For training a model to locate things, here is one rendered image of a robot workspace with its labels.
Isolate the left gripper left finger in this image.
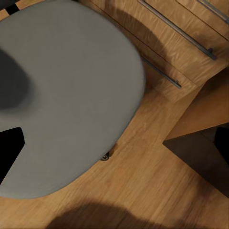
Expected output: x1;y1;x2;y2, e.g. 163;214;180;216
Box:
0;127;25;184

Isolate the swivel chair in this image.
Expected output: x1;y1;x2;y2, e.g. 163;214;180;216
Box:
0;0;146;199

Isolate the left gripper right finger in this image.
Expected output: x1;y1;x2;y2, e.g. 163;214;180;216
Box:
214;126;229;165

